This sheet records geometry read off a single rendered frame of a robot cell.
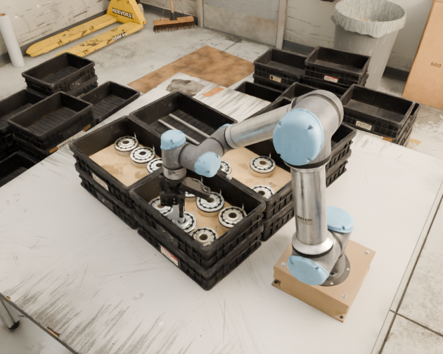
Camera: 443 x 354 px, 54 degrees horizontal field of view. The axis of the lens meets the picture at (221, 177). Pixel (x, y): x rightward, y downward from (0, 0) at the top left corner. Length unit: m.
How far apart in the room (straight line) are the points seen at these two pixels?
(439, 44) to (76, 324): 3.42
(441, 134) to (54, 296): 3.06
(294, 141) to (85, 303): 0.93
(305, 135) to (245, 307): 0.72
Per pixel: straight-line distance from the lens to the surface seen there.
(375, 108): 2.94
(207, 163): 1.25
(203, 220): 1.56
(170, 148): 1.31
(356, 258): 1.56
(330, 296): 1.44
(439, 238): 2.90
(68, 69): 3.42
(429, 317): 2.52
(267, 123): 1.22
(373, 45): 3.78
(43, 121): 2.87
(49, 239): 1.80
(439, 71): 4.07
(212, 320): 1.47
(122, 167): 1.82
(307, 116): 0.99
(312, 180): 1.07
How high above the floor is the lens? 1.97
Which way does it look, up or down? 41 degrees down
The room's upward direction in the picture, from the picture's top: straight up
